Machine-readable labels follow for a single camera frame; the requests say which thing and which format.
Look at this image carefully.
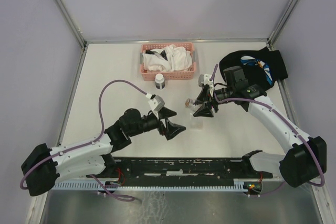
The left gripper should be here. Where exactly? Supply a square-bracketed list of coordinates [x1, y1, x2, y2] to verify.
[129, 106, 186, 140]

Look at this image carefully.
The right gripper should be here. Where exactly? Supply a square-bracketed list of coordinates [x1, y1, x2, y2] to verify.
[193, 86, 235, 118]

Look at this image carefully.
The clear pill bottle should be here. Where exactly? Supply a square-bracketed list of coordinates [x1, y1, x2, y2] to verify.
[185, 98, 201, 112]

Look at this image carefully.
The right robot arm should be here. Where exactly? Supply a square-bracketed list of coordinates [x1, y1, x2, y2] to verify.
[193, 66, 327, 187]

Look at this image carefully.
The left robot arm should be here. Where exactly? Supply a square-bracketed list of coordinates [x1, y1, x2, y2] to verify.
[19, 107, 186, 197]

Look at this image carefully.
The white capped pill bottle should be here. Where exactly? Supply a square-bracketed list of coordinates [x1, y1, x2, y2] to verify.
[154, 73, 165, 90]

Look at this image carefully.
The white cloth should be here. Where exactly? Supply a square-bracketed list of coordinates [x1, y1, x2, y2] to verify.
[142, 44, 193, 72]

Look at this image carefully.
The pink plastic basket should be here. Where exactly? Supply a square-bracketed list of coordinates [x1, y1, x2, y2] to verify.
[140, 42, 197, 81]

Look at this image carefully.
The black garment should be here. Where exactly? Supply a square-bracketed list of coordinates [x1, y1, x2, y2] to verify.
[219, 47, 288, 91]

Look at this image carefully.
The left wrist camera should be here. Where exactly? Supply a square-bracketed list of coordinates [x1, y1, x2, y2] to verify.
[145, 93, 165, 113]

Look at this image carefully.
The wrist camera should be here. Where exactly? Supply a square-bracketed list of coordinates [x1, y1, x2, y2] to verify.
[145, 93, 165, 113]
[198, 74, 214, 88]

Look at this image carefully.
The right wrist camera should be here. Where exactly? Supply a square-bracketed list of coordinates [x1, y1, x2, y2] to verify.
[198, 74, 214, 88]

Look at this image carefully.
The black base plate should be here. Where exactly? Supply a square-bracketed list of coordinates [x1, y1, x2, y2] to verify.
[98, 157, 273, 187]

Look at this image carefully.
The white cable duct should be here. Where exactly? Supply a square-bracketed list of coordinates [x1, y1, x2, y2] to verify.
[54, 179, 250, 190]

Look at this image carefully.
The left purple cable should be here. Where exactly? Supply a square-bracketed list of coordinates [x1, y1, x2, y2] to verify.
[20, 79, 152, 190]

